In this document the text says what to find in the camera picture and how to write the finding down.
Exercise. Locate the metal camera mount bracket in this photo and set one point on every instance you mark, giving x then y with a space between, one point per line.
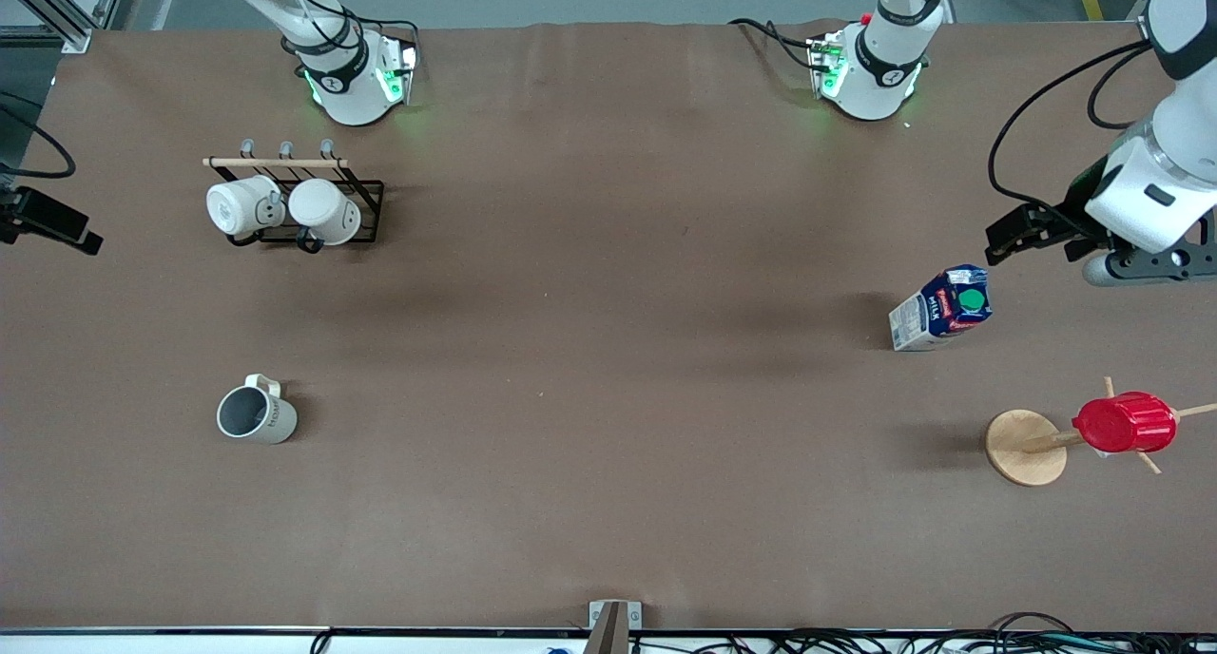
613 625

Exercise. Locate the white mug with round base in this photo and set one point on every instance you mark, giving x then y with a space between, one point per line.
238 207

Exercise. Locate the red plastic cup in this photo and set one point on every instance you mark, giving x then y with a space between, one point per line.
1127 424

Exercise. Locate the wooden mug tree stand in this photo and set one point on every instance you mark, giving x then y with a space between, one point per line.
1022 450

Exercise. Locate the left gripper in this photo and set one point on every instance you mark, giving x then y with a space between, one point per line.
1077 201

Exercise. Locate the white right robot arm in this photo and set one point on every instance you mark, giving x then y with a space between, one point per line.
347 74

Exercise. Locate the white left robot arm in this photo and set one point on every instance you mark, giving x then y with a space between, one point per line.
884 60

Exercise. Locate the blue white milk carton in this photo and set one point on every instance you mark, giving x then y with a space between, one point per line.
941 312

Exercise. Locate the aluminium frame profile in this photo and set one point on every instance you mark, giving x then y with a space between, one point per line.
57 22

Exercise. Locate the grey ceramic mug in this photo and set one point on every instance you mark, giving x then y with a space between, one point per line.
255 414

